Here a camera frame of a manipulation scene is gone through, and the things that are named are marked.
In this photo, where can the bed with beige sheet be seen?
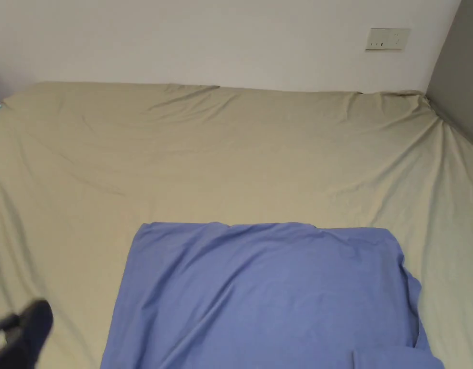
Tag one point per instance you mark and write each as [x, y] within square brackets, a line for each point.
[236, 153]

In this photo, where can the white wall socket plate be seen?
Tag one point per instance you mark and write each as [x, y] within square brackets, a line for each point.
[387, 39]

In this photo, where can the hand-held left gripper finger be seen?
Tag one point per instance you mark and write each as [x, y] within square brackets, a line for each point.
[30, 334]

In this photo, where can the blue shirt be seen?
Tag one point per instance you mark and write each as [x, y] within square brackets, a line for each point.
[267, 300]

